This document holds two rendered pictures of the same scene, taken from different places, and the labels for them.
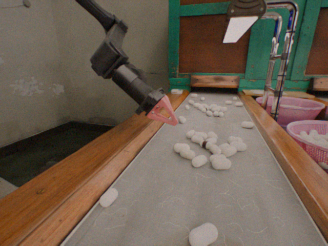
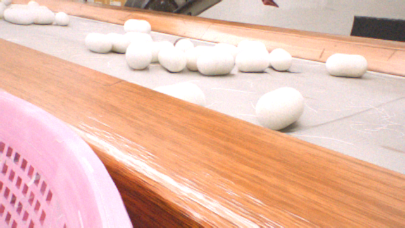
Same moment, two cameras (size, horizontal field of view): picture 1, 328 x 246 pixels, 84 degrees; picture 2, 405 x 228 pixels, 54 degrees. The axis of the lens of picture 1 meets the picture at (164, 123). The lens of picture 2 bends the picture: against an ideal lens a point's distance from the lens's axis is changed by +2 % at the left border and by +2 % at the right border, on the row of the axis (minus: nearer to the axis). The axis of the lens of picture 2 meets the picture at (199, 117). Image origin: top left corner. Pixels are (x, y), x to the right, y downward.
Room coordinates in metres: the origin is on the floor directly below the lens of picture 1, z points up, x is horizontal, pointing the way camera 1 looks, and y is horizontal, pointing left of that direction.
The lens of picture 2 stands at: (0.96, -0.52, 0.80)
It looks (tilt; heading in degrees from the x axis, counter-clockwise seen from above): 17 degrees down; 117
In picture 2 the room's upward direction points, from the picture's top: 5 degrees clockwise
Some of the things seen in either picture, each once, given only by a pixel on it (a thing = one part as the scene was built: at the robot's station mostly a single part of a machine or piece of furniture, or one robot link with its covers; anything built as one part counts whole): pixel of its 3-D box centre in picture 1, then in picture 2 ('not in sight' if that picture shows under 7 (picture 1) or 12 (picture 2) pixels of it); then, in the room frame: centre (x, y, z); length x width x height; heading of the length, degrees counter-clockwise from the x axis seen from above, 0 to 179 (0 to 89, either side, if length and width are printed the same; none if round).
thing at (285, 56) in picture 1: (252, 74); not in sight; (0.72, -0.34, 0.90); 0.20 x 0.19 x 0.45; 165
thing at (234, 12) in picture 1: (235, 23); not in sight; (0.75, -0.26, 1.08); 0.62 x 0.08 x 0.07; 165
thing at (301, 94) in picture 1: (274, 93); not in sight; (1.05, -0.63, 0.77); 0.33 x 0.15 x 0.01; 75
